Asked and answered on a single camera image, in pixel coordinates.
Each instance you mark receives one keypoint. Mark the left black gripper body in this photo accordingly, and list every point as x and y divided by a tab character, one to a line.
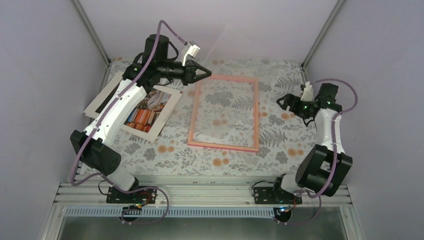
184	78

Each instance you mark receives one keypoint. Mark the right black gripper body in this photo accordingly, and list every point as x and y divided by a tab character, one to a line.
304	111

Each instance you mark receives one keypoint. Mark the clear acrylic sheet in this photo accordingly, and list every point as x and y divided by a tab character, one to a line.
231	43

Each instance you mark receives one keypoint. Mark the orange pink wooden frame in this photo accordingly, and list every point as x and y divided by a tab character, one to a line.
225	114

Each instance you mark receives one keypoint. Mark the cat and books photo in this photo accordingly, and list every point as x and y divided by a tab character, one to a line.
137	112

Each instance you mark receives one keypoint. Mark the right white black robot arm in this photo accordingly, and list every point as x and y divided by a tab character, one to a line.
325	167

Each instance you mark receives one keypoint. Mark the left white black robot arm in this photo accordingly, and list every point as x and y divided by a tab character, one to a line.
92	145

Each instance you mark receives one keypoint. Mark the floral patterned table mat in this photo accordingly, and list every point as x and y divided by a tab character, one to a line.
284	139

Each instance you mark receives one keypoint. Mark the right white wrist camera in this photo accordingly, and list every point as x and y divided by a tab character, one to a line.
307	92

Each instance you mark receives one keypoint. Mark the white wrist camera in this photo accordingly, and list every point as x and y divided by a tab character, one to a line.
307	92
191	49

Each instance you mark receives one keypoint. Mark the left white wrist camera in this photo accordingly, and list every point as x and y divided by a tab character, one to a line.
191	49

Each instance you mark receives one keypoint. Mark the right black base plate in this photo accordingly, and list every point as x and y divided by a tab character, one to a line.
271	196

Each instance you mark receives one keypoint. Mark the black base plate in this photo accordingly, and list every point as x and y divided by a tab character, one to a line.
147	196
271	196

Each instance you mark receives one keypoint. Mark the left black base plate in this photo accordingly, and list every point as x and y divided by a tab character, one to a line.
147	196

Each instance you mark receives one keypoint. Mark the aluminium rail base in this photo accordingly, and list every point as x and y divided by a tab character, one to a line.
190	196

